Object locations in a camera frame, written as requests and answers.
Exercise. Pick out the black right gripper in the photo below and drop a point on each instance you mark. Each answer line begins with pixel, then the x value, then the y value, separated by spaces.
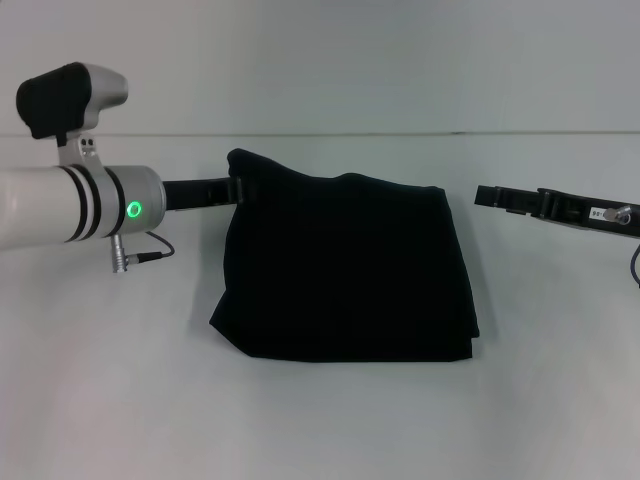
pixel 590 212

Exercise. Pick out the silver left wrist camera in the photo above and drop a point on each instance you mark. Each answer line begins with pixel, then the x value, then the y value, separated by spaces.
pixel 65 105

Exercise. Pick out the black t-shirt with FREE print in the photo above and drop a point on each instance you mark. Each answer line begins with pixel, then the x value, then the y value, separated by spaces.
pixel 345 265

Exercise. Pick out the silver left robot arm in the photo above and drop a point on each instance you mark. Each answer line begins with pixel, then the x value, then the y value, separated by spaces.
pixel 75 205

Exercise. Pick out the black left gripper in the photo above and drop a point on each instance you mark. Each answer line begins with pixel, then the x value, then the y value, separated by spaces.
pixel 197 195

